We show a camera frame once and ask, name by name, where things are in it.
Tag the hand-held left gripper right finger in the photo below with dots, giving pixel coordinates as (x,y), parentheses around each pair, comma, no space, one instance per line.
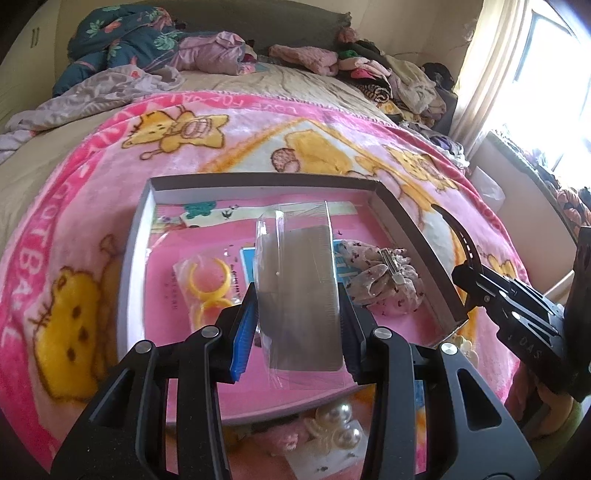
(352,337)

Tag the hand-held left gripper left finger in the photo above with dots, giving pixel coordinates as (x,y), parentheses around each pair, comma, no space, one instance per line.
(240,344)

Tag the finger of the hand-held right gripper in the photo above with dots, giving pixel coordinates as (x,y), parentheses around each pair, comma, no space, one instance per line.
(498,288)
(489,317)

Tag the black headband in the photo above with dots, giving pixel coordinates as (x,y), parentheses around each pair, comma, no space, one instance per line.
(466,240)

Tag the clear plastic packet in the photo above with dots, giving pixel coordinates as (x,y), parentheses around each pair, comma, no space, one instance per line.
(298,286)

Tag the shallow grey cardboard box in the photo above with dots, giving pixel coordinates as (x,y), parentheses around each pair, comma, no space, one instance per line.
(194,240)

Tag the cream flower hair accessory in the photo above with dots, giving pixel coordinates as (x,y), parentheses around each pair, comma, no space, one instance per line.
(465,348)

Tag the floral fabric scrunchie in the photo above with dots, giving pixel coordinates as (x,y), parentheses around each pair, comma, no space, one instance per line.
(383,290)

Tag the beige side cabinet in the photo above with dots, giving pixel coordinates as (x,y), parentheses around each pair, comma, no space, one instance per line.
(521,230)

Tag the packet of yellow hair rings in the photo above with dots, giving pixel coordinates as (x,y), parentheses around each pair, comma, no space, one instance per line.
(205,288)

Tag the blue printed card packet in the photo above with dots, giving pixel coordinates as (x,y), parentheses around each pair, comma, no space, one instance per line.
(348,265)

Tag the green garment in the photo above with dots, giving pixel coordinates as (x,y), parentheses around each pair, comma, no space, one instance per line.
(570,422)

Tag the silver hair clip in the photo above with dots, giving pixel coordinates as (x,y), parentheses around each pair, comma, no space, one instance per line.
(392,265)

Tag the pearl hair accessory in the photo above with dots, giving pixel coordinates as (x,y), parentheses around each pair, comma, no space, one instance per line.
(332,424)

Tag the white printed paper strip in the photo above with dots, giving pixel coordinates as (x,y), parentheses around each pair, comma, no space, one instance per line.
(217,210)

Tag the pink printed blanket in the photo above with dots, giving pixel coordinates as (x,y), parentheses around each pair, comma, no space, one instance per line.
(69,221)

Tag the window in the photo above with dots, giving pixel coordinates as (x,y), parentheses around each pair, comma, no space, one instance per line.
(558,83)

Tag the cream curtain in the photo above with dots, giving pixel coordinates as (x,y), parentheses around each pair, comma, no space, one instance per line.
(494,64)

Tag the pile of clothes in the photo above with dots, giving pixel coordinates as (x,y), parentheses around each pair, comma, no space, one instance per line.
(406,83)

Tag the beige bedsheet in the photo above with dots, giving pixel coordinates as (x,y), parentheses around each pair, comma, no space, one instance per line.
(240,85)

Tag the pink fluffy cloth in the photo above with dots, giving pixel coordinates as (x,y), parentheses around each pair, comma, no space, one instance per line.
(304,57)

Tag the pink purple garment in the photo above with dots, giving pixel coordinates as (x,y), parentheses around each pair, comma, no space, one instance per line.
(207,53)

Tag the lilac floral sheet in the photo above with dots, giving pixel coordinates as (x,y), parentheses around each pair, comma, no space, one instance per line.
(101,85)

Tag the blue floral quilt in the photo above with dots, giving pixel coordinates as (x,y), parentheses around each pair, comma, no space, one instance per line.
(124,41)

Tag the grey headboard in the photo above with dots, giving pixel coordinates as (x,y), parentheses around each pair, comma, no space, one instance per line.
(258,18)

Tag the cream wardrobe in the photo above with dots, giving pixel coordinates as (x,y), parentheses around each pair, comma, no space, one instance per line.
(32,50)

